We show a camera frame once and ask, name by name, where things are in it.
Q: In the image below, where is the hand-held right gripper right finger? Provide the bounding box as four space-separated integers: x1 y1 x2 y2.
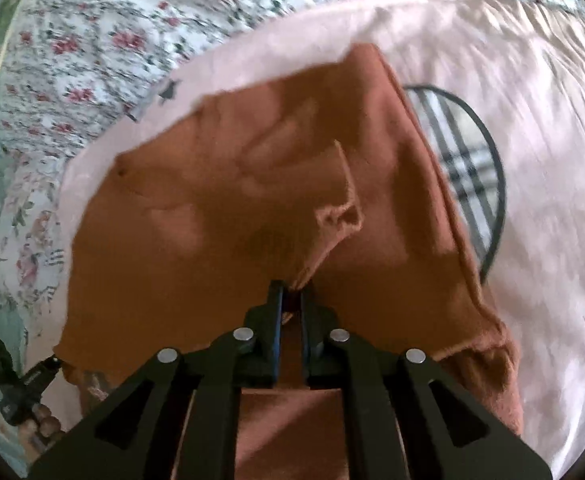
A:
300 290 554 480

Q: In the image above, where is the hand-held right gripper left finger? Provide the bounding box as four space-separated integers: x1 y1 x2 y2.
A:
26 280 286 480

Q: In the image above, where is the rust brown knit garment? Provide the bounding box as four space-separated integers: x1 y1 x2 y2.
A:
52 42 526 480

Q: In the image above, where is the person's left hand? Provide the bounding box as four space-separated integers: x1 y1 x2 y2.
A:
18 400 64 456

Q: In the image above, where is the pale floral pillow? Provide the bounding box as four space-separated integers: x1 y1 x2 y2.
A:
0 150 73 321

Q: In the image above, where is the pink sheet with plaid hearts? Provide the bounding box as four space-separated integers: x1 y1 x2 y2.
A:
22 0 585 480

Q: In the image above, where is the white floral quilt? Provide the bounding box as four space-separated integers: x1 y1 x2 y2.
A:
0 0 585 156

